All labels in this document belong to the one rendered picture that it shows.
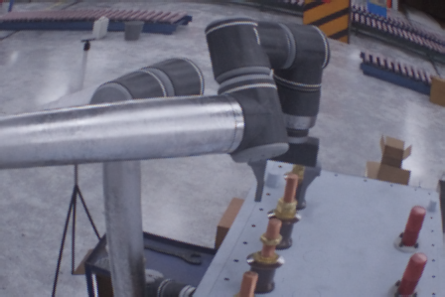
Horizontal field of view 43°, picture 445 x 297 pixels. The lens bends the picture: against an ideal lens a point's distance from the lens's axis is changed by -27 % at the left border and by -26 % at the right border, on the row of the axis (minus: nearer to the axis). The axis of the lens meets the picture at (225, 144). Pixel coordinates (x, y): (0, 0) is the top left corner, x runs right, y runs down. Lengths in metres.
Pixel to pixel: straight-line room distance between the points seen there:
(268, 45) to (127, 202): 0.51
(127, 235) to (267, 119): 0.52
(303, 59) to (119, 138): 0.45
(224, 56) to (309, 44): 0.19
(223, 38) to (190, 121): 0.21
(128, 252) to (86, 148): 0.60
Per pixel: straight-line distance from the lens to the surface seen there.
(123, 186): 1.63
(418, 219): 1.98
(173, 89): 1.69
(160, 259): 2.75
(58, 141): 1.11
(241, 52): 1.35
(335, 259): 1.91
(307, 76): 1.46
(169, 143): 1.22
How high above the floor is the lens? 2.30
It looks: 21 degrees down
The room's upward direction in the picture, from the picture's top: 8 degrees clockwise
